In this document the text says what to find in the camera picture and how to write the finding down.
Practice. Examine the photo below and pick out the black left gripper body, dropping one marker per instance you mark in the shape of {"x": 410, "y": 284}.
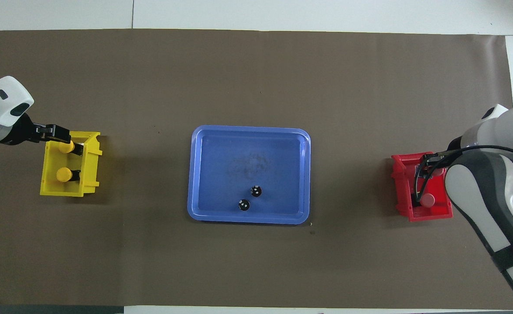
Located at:
{"x": 21, "y": 131}

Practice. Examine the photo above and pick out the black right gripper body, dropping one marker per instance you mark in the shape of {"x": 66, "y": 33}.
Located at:
{"x": 456, "y": 145}

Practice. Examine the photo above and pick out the yellow push button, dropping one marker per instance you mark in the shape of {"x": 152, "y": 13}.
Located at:
{"x": 66, "y": 146}
{"x": 63, "y": 175}

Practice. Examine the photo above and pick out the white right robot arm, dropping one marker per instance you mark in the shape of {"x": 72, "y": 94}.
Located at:
{"x": 492, "y": 192}

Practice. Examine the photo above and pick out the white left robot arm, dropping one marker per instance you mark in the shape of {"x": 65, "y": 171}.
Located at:
{"x": 1, "y": 102}

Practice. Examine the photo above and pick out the blue plastic tray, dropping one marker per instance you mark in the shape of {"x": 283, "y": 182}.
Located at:
{"x": 221, "y": 174}

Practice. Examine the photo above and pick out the red plastic bin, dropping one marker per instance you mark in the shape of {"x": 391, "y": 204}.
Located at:
{"x": 402, "y": 192}

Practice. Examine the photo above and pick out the yellow plastic bin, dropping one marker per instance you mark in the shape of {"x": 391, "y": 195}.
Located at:
{"x": 51, "y": 187}

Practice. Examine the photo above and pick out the black cylindrical capacitor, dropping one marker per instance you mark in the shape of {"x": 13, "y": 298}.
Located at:
{"x": 256, "y": 190}
{"x": 244, "y": 204}

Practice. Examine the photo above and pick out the brown paper table mat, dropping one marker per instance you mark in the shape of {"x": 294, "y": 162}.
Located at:
{"x": 256, "y": 74}

